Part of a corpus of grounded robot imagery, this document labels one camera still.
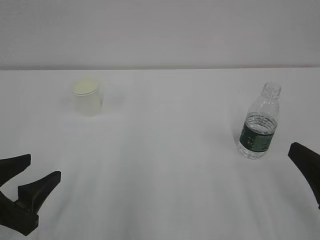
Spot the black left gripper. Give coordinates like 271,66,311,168
0,154,61,236

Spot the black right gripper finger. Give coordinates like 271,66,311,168
288,142,320,205

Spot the clear water bottle green label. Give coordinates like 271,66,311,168
237,82,282,160

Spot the white paper cup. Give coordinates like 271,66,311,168
71,77,103,117

